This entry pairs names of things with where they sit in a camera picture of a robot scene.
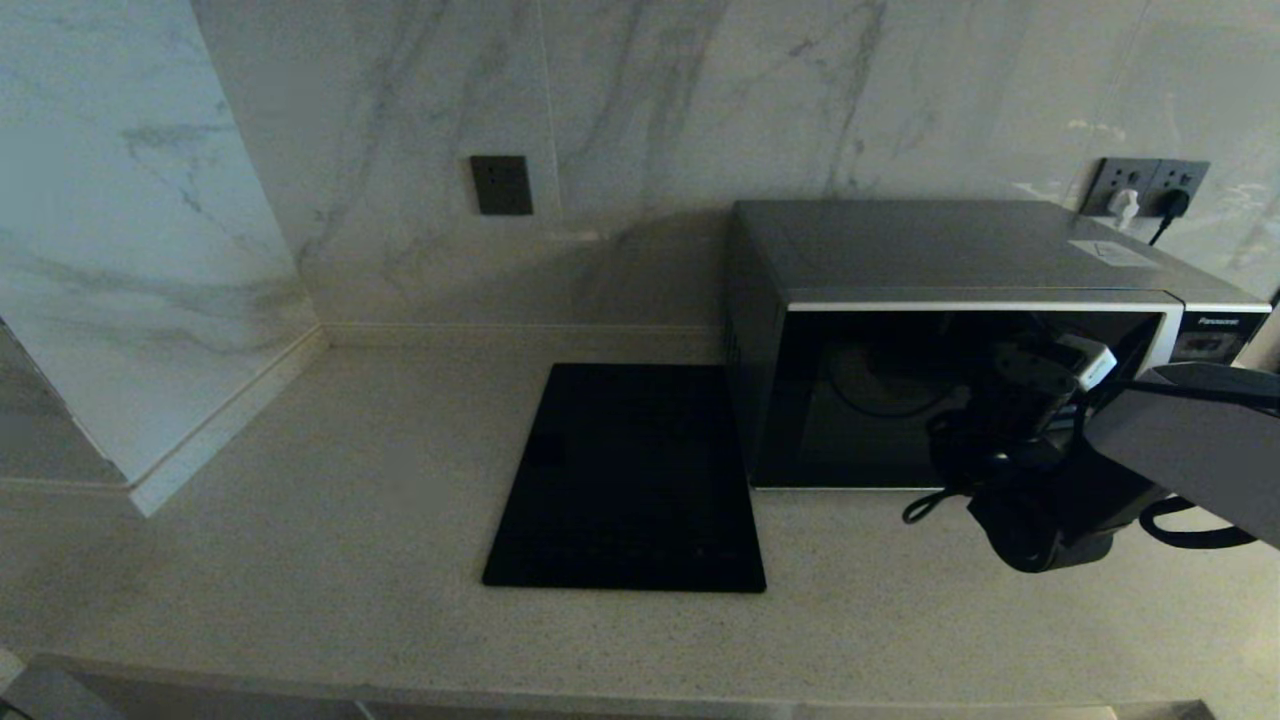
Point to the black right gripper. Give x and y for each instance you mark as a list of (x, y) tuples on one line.
[(1000, 440)]

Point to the silver black microwave oven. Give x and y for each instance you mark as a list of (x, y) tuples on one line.
[(900, 250)]

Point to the white power plug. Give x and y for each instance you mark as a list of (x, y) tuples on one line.
[(1126, 206)]

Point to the black power plug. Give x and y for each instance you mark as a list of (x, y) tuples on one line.
[(1174, 202)]

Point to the black glass induction cooktop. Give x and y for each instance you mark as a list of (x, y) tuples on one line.
[(625, 480)]

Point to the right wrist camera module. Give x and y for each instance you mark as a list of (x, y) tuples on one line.
[(1085, 362)]

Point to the grey double wall socket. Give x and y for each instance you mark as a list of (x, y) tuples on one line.
[(1135, 175)]

